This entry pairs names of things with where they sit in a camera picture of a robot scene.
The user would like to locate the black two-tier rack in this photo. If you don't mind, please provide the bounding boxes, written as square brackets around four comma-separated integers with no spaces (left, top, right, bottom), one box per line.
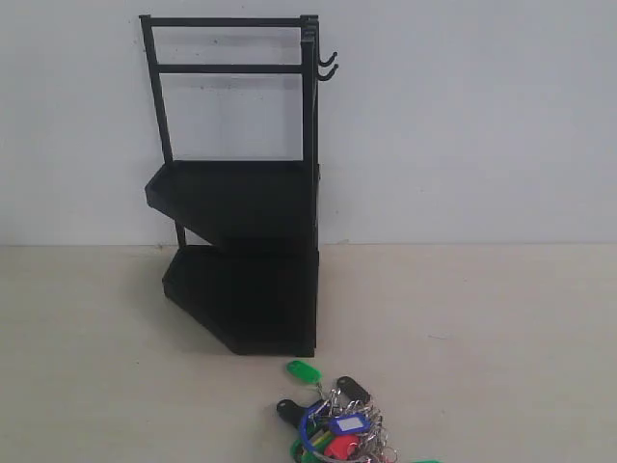
[140,14,337,357]

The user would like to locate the colourful key tag bunch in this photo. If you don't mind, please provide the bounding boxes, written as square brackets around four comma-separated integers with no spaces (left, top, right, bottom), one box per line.
[276,360,399,463]

